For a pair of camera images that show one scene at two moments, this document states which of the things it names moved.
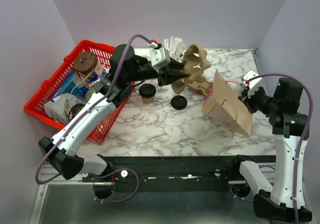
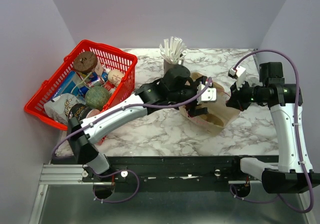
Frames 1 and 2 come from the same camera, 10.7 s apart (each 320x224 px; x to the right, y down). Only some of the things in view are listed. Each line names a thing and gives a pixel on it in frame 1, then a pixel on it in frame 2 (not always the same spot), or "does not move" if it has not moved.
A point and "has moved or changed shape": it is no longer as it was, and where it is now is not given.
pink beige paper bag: x=223 y=103 has moved or changed shape
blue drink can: x=83 y=90 does not move
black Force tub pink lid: x=73 y=110 does not move
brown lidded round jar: x=85 y=62 does not move
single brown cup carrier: x=195 y=58 -> x=213 y=118
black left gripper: x=168 y=77 -> x=192 y=111
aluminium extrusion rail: x=50 y=176 does not move
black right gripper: x=248 y=100 -> x=235 y=100
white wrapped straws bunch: x=176 y=48 does not move
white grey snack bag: x=57 y=108 does not move
